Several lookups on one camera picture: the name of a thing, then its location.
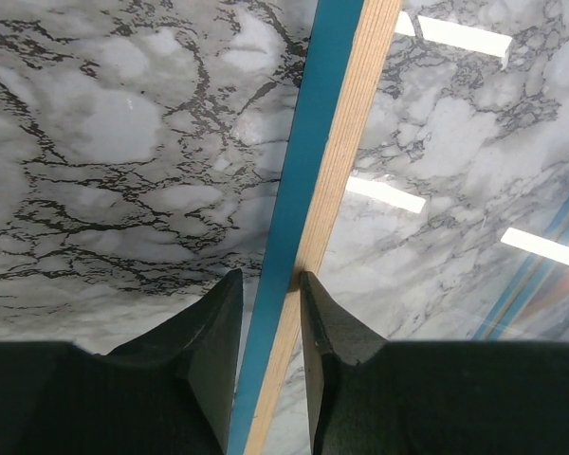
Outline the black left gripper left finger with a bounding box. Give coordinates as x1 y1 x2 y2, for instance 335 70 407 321
0 269 243 454

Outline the wooden picture frame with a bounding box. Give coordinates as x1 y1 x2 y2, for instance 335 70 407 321
227 0 569 455

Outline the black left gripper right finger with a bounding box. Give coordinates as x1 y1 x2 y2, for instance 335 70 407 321
299 272 569 454

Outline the colourful balloon photo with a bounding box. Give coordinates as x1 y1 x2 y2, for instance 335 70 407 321
481 263 569 340

